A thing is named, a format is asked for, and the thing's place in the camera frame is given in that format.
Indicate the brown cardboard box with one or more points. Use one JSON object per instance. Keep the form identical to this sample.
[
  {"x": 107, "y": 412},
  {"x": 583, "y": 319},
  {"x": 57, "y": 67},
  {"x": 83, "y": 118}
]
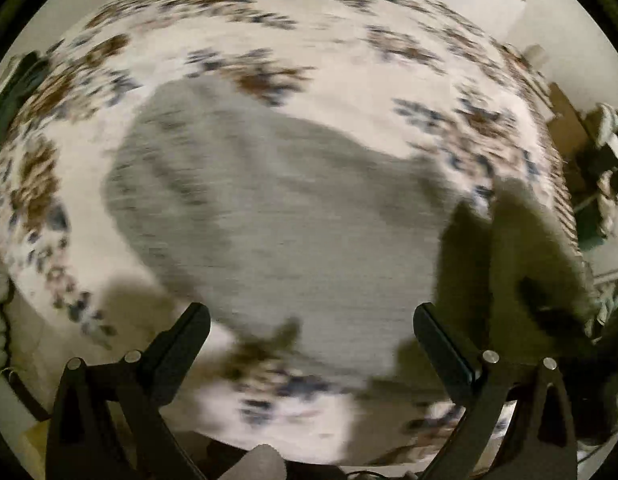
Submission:
[{"x": 564, "y": 120}]

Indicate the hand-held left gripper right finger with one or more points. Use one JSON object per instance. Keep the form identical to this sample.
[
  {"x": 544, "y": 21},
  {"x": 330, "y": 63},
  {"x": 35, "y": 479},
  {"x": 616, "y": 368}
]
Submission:
[{"x": 435, "y": 342}]

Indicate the grey pants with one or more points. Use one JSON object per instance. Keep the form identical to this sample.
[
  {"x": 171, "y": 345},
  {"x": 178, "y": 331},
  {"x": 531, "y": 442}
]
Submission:
[{"x": 289, "y": 240}]

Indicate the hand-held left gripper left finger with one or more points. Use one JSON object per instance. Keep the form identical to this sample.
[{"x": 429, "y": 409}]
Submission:
[{"x": 185, "y": 341}]

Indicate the floral printed blanket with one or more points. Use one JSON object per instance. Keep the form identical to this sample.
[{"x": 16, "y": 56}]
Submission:
[{"x": 309, "y": 50}]

